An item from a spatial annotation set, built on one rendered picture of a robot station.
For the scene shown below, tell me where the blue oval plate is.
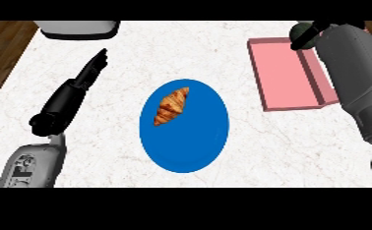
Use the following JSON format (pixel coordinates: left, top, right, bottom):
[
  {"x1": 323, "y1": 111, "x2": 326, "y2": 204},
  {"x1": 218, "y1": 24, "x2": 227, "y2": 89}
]
[{"x1": 139, "y1": 78, "x2": 232, "y2": 174}]

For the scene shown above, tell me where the pink cardboard box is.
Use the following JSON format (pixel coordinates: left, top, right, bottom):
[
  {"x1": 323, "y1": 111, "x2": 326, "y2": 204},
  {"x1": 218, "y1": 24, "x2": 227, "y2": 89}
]
[{"x1": 245, "y1": 36, "x2": 341, "y2": 113}]

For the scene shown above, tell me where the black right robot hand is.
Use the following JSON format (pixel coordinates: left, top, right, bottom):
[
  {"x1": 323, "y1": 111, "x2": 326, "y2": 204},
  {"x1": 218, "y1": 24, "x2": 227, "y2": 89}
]
[{"x1": 289, "y1": 20, "x2": 367, "y2": 51}]

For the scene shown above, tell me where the dark green squash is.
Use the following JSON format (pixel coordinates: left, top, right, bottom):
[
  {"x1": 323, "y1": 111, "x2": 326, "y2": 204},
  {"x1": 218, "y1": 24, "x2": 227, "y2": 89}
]
[{"x1": 288, "y1": 22, "x2": 323, "y2": 45}]

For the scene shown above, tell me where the brown croissant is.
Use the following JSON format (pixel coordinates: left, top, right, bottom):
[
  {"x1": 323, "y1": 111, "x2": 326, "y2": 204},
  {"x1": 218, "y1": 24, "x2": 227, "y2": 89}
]
[{"x1": 152, "y1": 86, "x2": 192, "y2": 128}]

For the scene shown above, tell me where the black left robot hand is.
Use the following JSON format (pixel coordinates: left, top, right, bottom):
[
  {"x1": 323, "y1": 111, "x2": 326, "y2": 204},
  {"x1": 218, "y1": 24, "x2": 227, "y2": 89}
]
[{"x1": 28, "y1": 47, "x2": 109, "y2": 138}]

